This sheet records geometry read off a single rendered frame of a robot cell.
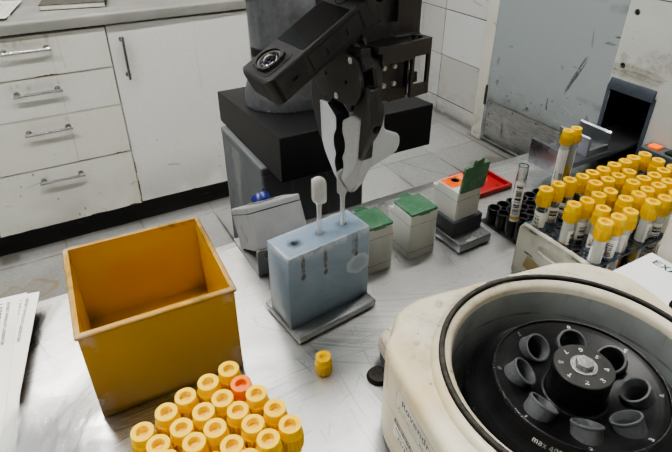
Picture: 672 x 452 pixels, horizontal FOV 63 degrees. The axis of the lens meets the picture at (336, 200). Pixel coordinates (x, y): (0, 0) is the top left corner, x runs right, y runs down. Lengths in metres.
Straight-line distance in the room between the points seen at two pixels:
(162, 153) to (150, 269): 1.73
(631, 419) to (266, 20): 0.72
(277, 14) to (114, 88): 1.37
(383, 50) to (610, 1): 2.13
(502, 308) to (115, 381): 0.34
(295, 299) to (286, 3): 0.50
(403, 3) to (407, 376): 0.31
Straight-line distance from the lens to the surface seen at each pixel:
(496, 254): 0.72
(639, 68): 0.99
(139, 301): 0.64
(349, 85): 0.48
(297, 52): 0.45
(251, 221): 0.64
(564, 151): 0.82
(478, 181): 0.69
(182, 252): 0.62
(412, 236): 0.67
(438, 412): 0.39
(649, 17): 0.97
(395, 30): 0.50
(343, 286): 0.59
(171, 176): 2.38
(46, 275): 2.31
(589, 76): 2.64
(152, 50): 2.19
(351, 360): 0.56
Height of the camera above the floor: 1.29
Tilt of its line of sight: 31 degrees down
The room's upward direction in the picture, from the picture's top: straight up
